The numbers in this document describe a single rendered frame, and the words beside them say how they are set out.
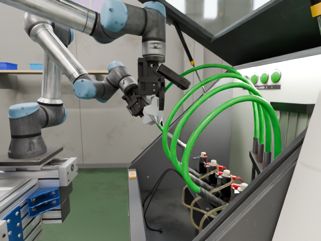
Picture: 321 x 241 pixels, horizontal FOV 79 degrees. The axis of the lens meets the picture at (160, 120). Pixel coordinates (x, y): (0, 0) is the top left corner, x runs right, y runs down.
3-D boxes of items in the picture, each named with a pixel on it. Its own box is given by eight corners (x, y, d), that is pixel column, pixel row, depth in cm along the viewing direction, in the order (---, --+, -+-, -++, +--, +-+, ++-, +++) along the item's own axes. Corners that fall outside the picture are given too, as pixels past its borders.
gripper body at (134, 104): (142, 119, 85) (128, 99, 89) (156, 106, 83) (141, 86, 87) (133, 117, 78) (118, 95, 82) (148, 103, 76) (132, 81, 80)
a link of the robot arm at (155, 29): (133, 6, 60) (156, 12, 65) (134, 43, 62) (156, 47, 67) (147, -4, 54) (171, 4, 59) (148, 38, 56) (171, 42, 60)
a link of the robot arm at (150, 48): (163, 47, 66) (168, 40, 58) (163, 60, 66) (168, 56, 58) (140, 46, 64) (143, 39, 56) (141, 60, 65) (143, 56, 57)
